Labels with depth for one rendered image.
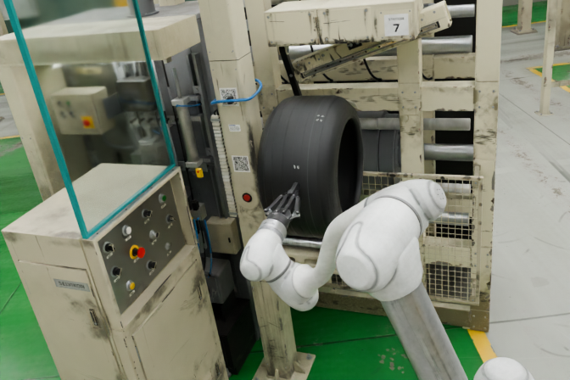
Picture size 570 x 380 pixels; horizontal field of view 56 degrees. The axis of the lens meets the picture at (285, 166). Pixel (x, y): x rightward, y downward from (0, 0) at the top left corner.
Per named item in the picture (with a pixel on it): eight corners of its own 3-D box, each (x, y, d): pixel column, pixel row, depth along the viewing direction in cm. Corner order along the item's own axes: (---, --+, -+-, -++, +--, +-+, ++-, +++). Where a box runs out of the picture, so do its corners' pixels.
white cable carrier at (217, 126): (230, 216, 238) (209, 115, 218) (234, 210, 242) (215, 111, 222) (238, 217, 236) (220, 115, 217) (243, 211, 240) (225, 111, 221)
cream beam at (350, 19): (267, 48, 223) (262, 12, 217) (287, 35, 244) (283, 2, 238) (415, 41, 201) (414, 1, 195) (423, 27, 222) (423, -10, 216)
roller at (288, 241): (264, 245, 226) (263, 236, 225) (268, 239, 230) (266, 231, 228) (344, 253, 214) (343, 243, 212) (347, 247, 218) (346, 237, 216)
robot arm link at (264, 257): (246, 233, 171) (272, 261, 175) (226, 267, 160) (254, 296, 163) (269, 221, 165) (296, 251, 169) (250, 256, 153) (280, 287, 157)
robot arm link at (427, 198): (375, 181, 135) (350, 208, 125) (435, 158, 122) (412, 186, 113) (401, 224, 136) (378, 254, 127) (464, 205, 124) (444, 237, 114)
